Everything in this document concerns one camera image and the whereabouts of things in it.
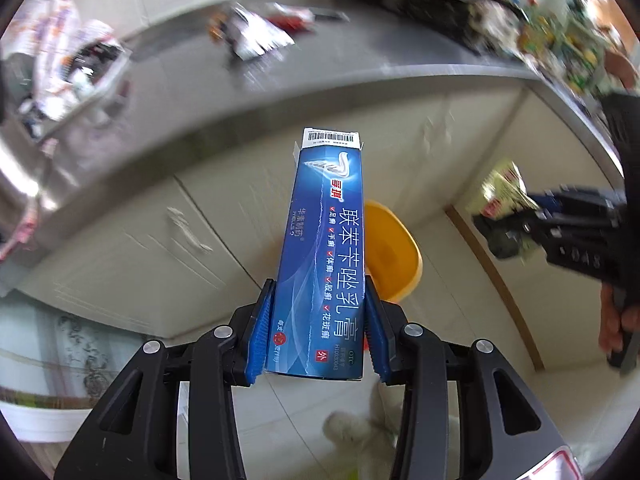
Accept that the silver foil packet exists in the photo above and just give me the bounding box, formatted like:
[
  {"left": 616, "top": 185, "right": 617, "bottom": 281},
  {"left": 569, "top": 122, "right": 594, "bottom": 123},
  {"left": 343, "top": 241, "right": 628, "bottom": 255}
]
[{"left": 227, "top": 7, "right": 297, "bottom": 62}]

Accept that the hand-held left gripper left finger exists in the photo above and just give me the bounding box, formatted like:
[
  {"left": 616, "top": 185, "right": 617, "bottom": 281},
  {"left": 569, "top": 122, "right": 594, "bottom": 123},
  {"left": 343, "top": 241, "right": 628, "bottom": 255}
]
[{"left": 54, "top": 279, "right": 277, "bottom": 480}]

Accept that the yellow plastic bin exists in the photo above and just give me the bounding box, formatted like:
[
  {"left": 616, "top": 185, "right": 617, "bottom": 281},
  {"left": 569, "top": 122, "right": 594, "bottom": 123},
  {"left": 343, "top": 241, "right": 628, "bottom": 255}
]
[{"left": 364, "top": 200, "right": 423, "bottom": 303}]

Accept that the floral glass door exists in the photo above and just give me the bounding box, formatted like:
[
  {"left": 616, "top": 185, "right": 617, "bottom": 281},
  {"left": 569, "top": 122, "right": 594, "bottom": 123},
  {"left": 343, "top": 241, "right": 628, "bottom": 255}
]
[{"left": 0, "top": 305, "right": 171, "bottom": 413}]

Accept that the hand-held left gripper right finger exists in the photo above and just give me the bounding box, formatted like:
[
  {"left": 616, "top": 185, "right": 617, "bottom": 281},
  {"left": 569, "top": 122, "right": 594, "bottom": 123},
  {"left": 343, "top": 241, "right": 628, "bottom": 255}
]
[{"left": 365, "top": 275, "right": 583, "bottom": 480}]

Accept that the white printed plastic bag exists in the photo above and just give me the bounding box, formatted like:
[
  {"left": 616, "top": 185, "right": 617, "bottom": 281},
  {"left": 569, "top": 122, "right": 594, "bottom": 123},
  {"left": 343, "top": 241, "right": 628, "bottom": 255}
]
[{"left": 9, "top": 0, "right": 128, "bottom": 128}]

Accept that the blue medicine box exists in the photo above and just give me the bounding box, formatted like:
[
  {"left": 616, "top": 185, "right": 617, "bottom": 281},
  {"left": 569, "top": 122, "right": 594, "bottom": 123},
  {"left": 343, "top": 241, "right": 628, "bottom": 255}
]
[{"left": 264, "top": 127, "right": 368, "bottom": 380}]

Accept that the pile of colourful packets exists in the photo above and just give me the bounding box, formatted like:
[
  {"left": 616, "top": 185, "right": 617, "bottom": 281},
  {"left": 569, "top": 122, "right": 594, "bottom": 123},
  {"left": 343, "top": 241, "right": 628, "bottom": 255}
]
[{"left": 516, "top": 0, "right": 617, "bottom": 97}]

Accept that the green snack packet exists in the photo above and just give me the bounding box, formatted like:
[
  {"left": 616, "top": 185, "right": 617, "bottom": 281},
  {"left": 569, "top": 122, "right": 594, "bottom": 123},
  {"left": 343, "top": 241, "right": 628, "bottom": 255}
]
[{"left": 481, "top": 159, "right": 540, "bottom": 221}]

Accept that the metal cabinet handle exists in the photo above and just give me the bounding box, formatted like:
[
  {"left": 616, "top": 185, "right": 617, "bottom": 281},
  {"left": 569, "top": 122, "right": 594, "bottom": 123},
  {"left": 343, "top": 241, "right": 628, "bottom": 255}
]
[
  {"left": 166, "top": 206, "right": 213, "bottom": 253},
  {"left": 421, "top": 119, "right": 442, "bottom": 162}
]

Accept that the person's right hand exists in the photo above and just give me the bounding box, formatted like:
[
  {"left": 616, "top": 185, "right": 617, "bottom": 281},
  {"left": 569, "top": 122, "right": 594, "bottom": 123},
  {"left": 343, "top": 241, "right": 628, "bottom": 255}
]
[{"left": 598, "top": 284, "right": 640, "bottom": 362}]

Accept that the white kitchen cabinet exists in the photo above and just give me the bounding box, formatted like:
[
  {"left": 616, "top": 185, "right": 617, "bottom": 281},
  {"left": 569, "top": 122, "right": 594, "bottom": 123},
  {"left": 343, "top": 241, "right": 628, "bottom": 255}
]
[{"left": 15, "top": 80, "right": 623, "bottom": 373}]

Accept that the black bag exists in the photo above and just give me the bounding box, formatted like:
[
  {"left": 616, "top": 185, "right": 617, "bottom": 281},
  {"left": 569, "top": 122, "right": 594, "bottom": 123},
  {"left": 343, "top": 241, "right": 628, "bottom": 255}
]
[{"left": 389, "top": 0, "right": 522, "bottom": 57}]

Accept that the red packet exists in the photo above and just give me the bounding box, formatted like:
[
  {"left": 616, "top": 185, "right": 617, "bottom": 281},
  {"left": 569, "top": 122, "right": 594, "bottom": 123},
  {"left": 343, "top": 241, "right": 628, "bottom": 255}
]
[{"left": 266, "top": 2, "right": 317, "bottom": 32}]

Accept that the person's grey trouser leg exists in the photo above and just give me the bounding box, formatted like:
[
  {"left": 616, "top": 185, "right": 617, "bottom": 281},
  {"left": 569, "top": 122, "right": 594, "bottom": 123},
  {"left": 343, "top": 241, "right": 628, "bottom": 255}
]
[{"left": 322, "top": 382, "right": 402, "bottom": 463}]

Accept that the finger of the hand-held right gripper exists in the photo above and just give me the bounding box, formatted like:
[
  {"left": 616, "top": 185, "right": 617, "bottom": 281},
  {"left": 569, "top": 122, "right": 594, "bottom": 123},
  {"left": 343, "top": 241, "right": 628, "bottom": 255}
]
[
  {"left": 472, "top": 210, "right": 552, "bottom": 262},
  {"left": 527, "top": 186, "right": 626, "bottom": 222}
]

